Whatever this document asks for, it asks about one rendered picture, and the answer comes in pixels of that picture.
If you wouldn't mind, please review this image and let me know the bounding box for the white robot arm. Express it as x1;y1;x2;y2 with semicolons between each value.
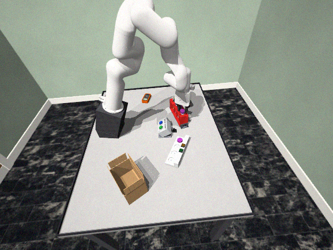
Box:
99;0;195;113

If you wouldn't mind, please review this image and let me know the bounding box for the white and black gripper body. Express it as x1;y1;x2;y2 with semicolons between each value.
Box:
175;90;191;107

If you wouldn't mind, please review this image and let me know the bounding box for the orange digital multimeter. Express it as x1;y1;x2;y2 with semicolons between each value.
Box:
142;93;151;103

